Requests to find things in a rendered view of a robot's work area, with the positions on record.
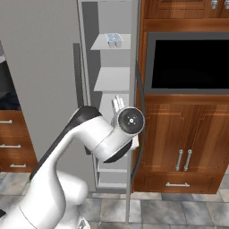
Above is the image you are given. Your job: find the dark grey freezer door handle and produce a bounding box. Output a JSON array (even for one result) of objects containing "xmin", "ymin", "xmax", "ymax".
[{"xmin": 130, "ymin": 59, "xmax": 148, "ymax": 183}]

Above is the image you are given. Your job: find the grey freezer door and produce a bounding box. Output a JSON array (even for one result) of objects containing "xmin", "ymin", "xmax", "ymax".
[{"xmin": 124, "ymin": 0, "xmax": 143, "ymax": 225}]

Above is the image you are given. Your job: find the brown wooden drawer front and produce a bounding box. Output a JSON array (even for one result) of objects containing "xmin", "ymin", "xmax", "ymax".
[
  {"xmin": 144, "ymin": 173, "xmax": 216, "ymax": 192},
  {"xmin": 0, "ymin": 134, "xmax": 34, "ymax": 159},
  {"xmin": 0, "ymin": 157, "xmax": 38, "ymax": 174},
  {"xmin": 0, "ymin": 110, "xmax": 29, "ymax": 136}
]

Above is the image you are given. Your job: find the brown wooden cupboard door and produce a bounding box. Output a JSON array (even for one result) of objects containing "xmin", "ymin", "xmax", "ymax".
[
  {"xmin": 185, "ymin": 102, "xmax": 229, "ymax": 174},
  {"xmin": 144, "ymin": 102, "xmax": 188, "ymax": 174},
  {"xmin": 144, "ymin": 0, "xmax": 222, "ymax": 20}
]

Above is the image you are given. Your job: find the black appliance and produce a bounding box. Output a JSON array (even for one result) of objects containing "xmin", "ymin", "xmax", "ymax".
[{"xmin": 0, "ymin": 41, "xmax": 22, "ymax": 112}]

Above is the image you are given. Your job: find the grey freezer shelf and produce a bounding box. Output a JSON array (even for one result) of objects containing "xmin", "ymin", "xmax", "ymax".
[
  {"xmin": 93, "ymin": 66, "xmax": 131, "ymax": 93},
  {"xmin": 98, "ymin": 181, "xmax": 128, "ymax": 190},
  {"xmin": 96, "ymin": 167, "xmax": 128, "ymax": 174},
  {"xmin": 89, "ymin": 33, "xmax": 131, "ymax": 51}
]

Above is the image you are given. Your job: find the grey fridge door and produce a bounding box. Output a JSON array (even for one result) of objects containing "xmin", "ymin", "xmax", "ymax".
[{"xmin": 0, "ymin": 0, "xmax": 97, "ymax": 192}]

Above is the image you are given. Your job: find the dark grey fridge door handle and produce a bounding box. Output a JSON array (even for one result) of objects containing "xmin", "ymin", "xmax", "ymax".
[{"xmin": 72, "ymin": 42, "xmax": 92, "ymax": 157}]

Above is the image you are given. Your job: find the black built-in oven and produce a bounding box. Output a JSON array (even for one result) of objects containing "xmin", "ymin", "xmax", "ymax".
[{"xmin": 144, "ymin": 31, "xmax": 229, "ymax": 96}]

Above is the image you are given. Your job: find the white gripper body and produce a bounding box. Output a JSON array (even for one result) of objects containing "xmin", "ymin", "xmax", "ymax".
[{"xmin": 111, "ymin": 95, "xmax": 126, "ymax": 115}]

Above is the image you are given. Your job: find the grey fridge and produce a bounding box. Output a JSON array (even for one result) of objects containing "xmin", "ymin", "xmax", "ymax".
[{"xmin": 0, "ymin": 0, "xmax": 143, "ymax": 225}]

